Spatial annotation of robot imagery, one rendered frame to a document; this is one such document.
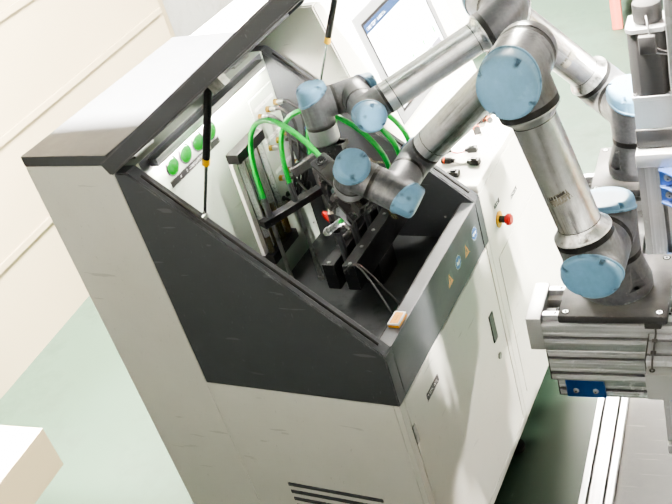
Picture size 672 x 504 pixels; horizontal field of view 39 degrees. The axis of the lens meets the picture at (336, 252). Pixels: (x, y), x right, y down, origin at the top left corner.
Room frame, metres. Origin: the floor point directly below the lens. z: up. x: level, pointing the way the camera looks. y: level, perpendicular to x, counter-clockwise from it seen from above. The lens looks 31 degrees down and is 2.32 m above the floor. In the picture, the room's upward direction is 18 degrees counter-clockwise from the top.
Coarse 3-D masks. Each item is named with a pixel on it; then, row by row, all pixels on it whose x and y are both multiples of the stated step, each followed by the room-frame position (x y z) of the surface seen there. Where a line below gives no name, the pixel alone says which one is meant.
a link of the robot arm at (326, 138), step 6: (336, 126) 2.14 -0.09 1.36; (318, 132) 2.19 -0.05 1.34; (324, 132) 2.11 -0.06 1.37; (330, 132) 2.12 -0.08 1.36; (336, 132) 2.13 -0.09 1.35; (312, 138) 2.13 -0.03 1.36; (318, 138) 2.12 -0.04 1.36; (324, 138) 2.11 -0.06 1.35; (330, 138) 2.12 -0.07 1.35; (336, 138) 2.12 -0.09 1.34; (312, 144) 2.14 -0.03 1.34; (318, 144) 2.12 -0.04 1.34; (324, 144) 2.11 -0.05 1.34; (330, 144) 2.12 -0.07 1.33
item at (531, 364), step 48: (432, 0) 3.00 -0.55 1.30; (288, 48) 2.59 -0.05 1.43; (336, 48) 2.51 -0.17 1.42; (432, 96) 2.75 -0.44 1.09; (480, 192) 2.33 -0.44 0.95; (528, 192) 2.62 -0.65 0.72; (528, 240) 2.56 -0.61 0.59; (528, 288) 2.49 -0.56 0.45; (528, 336) 2.43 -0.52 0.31; (528, 384) 2.36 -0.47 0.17
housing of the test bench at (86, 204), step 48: (240, 0) 3.07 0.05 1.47; (192, 48) 2.64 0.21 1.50; (144, 96) 2.38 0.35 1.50; (48, 144) 2.26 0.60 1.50; (96, 144) 2.16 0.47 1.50; (48, 192) 2.22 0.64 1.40; (96, 192) 2.12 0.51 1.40; (96, 240) 2.17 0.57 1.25; (96, 288) 2.22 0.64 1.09; (144, 288) 2.12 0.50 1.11; (144, 336) 2.16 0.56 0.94; (144, 384) 2.21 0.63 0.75; (192, 384) 2.11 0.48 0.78; (192, 432) 2.16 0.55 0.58; (192, 480) 2.21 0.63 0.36; (240, 480) 2.10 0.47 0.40
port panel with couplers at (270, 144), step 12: (264, 96) 2.55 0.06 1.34; (252, 108) 2.49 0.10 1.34; (264, 108) 2.53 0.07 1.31; (264, 132) 2.50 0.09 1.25; (276, 132) 2.55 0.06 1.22; (264, 144) 2.49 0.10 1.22; (276, 144) 2.53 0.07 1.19; (288, 144) 2.58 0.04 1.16; (276, 156) 2.52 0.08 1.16; (288, 156) 2.56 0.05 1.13; (276, 168) 2.50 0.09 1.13; (288, 168) 2.53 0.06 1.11; (276, 180) 2.49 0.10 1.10
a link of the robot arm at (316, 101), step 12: (312, 84) 2.15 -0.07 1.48; (324, 84) 2.14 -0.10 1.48; (300, 96) 2.13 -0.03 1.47; (312, 96) 2.12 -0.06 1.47; (324, 96) 2.13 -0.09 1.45; (300, 108) 2.14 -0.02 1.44; (312, 108) 2.12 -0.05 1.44; (324, 108) 2.12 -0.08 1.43; (336, 108) 2.12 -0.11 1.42; (312, 120) 2.12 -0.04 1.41; (324, 120) 2.12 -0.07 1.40; (312, 132) 2.13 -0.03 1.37
